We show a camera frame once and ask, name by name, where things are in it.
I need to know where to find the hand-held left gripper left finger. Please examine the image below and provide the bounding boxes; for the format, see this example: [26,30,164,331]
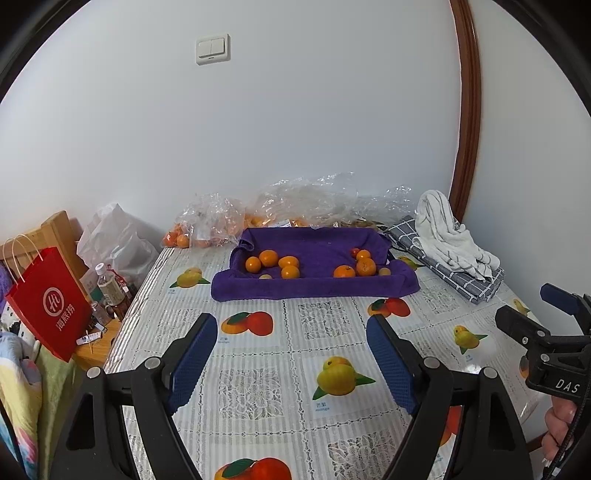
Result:
[48,312,219,480]

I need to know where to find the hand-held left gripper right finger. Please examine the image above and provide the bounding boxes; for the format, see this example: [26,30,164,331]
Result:
[366,314,539,480]

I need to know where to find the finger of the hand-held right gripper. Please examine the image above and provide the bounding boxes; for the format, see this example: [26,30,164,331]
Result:
[540,283,591,335]
[495,305,561,356]

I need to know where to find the purple towel lined tray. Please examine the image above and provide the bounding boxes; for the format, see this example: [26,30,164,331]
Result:
[211,226,421,303]

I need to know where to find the person's right hand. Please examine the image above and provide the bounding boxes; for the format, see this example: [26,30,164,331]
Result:
[541,399,583,462]

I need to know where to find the grey checked cloth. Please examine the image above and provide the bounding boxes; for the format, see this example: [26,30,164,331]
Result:
[385,215,505,304]

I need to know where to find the dark glass bottle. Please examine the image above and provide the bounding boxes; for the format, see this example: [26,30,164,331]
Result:
[113,295,136,322]

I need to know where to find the fruit print tablecloth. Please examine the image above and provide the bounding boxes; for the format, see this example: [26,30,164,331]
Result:
[102,244,543,480]

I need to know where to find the small clear bottle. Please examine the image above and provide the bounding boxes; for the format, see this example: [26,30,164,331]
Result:
[90,300,114,327]

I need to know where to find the clear plastic bottle tan label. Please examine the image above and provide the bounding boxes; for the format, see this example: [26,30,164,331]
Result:
[95,263,127,308]

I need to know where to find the white striped towel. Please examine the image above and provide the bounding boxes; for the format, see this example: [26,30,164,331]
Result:
[414,189,502,281]

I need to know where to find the white plastic bag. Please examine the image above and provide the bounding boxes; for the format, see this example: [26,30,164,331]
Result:
[76,202,162,296]

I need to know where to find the clear plastic bag of oranges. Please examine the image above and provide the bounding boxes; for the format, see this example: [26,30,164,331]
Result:
[161,193,245,250]

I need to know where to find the pile of longans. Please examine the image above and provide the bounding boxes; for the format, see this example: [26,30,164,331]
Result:
[323,217,385,230]

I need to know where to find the red paper bag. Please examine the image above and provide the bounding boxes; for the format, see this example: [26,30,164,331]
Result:
[2,234,93,363]

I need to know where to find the crumpled clear plastic bag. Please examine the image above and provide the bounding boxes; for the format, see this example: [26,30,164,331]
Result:
[355,185,413,227]

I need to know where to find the colourful printed blanket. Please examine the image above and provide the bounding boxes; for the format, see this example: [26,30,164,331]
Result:
[0,295,77,480]

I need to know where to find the wooden chair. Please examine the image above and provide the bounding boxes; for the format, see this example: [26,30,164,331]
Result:
[0,211,123,370]

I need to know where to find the large clear plastic bag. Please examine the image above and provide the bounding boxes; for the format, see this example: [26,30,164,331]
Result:
[245,172,365,229]

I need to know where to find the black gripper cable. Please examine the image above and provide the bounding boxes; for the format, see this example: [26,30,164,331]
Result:
[542,397,591,480]

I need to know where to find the brown wooden door frame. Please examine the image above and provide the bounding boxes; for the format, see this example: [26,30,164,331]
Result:
[450,0,482,222]

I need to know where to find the white light switch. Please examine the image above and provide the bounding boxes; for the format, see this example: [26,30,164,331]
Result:
[195,33,230,66]

